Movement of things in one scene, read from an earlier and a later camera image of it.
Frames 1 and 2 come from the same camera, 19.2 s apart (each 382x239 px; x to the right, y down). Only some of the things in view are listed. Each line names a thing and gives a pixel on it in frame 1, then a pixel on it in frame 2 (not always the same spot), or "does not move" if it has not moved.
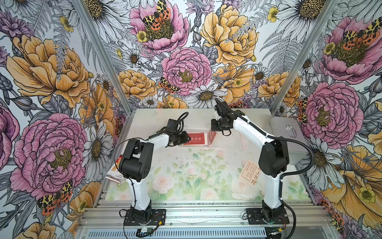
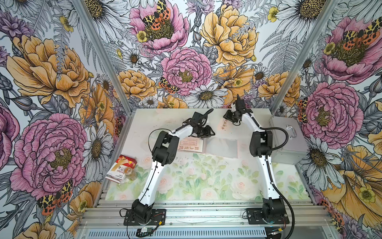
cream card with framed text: [250, 172] to [191, 144]
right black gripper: [214, 128] to [227, 115]
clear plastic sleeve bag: [221, 139] to [219, 147]
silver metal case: [290, 127] does not move
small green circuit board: [144, 232] does not move
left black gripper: [184, 138] to [209, 129]
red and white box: [115, 174] does not move
